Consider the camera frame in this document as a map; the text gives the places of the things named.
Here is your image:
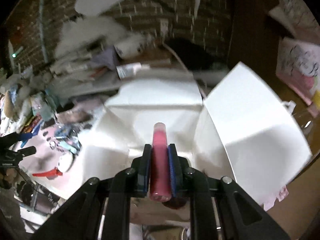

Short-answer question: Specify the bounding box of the pink tube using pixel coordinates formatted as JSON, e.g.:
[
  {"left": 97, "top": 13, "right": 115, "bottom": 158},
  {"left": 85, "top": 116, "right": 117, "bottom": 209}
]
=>
[{"left": 150, "top": 122, "right": 171, "bottom": 202}]

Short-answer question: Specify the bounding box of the red hair clip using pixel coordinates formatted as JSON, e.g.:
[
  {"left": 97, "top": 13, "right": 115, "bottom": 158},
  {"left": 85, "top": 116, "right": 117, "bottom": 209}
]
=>
[{"left": 32, "top": 167, "right": 63, "bottom": 179}]

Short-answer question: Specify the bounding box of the white cardboard box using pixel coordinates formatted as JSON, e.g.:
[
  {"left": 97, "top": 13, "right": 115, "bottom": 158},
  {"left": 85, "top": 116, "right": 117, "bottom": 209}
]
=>
[{"left": 43, "top": 61, "right": 313, "bottom": 205}]

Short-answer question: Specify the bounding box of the purple cloth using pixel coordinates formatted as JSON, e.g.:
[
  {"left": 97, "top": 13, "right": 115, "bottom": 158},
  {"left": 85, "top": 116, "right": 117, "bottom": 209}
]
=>
[{"left": 89, "top": 46, "right": 120, "bottom": 70}]

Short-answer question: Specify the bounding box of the panda ceramic bowl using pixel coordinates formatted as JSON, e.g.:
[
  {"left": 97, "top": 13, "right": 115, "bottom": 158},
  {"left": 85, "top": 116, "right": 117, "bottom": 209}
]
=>
[{"left": 114, "top": 33, "right": 154, "bottom": 60}]

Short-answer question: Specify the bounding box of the stack of books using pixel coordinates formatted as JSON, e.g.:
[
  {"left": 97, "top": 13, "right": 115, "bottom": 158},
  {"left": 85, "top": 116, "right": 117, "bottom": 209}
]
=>
[{"left": 50, "top": 53, "right": 114, "bottom": 81}]

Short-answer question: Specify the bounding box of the white fluffy fur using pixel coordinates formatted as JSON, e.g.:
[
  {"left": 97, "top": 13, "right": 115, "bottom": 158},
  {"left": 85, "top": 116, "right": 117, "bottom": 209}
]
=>
[{"left": 55, "top": 16, "right": 131, "bottom": 57}]

